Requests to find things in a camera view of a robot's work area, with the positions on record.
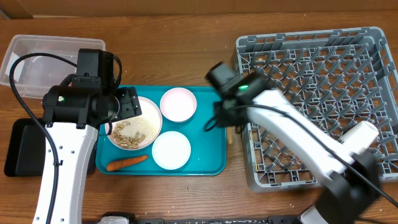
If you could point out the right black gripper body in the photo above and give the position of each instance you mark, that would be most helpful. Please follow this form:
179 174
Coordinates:
230 117

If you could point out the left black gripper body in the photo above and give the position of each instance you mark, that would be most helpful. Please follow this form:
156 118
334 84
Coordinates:
129 104

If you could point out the wooden chopstick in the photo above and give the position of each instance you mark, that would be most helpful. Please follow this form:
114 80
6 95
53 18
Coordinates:
229 135

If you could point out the white bowl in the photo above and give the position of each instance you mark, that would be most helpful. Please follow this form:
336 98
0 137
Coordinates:
171 150
178 104

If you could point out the white cup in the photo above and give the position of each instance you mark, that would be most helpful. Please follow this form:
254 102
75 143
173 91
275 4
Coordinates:
360 137

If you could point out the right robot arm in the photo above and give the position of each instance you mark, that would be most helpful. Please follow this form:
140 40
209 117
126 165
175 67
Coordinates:
344 167

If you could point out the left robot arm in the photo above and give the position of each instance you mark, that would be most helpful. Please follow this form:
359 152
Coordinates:
73 114

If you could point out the grey dishwasher rack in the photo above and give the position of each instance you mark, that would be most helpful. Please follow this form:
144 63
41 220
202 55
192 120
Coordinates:
337 78

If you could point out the pile of white rice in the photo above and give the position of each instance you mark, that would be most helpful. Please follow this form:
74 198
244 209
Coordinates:
139 125

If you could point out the white plate with food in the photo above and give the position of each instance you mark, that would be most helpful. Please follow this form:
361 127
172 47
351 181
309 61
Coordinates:
150 111

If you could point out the pile of peanut shells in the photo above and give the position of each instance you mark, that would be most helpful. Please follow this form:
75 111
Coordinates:
125 136

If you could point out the teal serving tray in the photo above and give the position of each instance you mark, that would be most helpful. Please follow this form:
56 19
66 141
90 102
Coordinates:
209 149

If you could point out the orange carrot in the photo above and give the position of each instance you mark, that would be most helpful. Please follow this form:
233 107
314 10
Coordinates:
116 165

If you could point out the clear plastic storage bin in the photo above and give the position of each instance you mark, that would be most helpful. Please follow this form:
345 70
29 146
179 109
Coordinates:
35 76

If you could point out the black plastic tray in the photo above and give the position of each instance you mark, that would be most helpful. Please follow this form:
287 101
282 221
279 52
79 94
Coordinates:
26 152

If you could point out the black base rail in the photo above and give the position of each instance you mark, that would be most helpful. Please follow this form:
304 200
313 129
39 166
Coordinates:
130 218

